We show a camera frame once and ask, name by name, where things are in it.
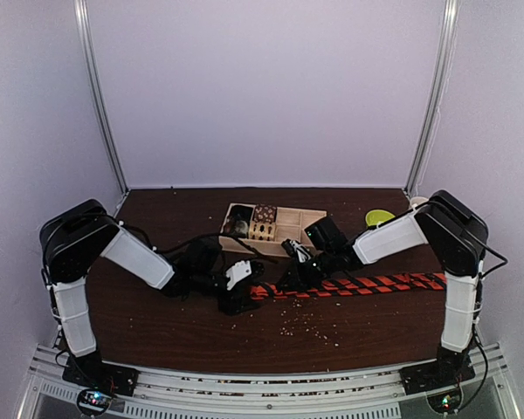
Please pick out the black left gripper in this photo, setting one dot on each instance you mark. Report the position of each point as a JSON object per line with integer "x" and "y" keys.
{"x": 231, "y": 305}

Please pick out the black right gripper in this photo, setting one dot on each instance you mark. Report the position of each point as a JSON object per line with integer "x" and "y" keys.
{"x": 299, "y": 282}

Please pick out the wooden compartment box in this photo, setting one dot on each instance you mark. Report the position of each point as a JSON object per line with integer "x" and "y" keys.
{"x": 290, "y": 224}

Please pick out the red navy striped tie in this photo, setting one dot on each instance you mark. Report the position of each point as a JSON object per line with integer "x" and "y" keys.
{"x": 362, "y": 286}

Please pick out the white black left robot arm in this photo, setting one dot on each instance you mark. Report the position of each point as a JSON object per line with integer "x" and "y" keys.
{"x": 73, "y": 241}

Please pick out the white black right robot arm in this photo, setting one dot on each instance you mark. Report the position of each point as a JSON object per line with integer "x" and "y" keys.
{"x": 456, "y": 235}

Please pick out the beige patterned rolled tie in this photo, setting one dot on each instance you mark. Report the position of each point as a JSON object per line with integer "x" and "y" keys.
{"x": 262, "y": 231}

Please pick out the dark patterned rolled tie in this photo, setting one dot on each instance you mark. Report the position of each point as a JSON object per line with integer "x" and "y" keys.
{"x": 237, "y": 228}

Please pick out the brown floral rolled tie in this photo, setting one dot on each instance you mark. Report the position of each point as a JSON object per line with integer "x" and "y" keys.
{"x": 264, "y": 213}

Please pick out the black rolled tie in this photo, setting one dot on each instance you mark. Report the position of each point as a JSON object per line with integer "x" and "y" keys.
{"x": 241, "y": 212}

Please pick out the green bowl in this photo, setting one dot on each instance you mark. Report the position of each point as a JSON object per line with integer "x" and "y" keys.
{"x": 376, "y": 217}

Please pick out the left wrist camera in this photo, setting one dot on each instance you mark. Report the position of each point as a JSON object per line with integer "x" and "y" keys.
{"x": 242, "y": 270}

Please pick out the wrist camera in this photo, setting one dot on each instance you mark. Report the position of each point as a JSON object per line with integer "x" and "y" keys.
{"x": 242, "y": 270}
{"x": 296, "y": 250}

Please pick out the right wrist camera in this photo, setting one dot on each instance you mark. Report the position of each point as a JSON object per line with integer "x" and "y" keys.
{"x": 296, "y": 250}

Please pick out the aluminium front rail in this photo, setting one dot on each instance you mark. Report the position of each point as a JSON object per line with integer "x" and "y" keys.
{"x": 376, "y": 392}

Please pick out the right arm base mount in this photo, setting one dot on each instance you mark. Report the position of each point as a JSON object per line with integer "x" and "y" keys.
{"x": 442, "y": 380}

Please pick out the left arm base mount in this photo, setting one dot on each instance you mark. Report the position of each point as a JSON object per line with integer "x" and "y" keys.
{"x": 102, "y": 382}

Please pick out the right aluminium frame post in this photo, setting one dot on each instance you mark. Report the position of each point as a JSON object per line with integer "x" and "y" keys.
{"x": 438, "y": 84}

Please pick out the aluminium frame post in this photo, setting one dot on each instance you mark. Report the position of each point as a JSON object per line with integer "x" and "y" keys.
{"x": 438, "y": 84}
{"x": 99, "y": 105}

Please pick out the left aluminium frame post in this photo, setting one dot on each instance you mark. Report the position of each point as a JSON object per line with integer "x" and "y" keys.
{"x": 99, "y": 105}

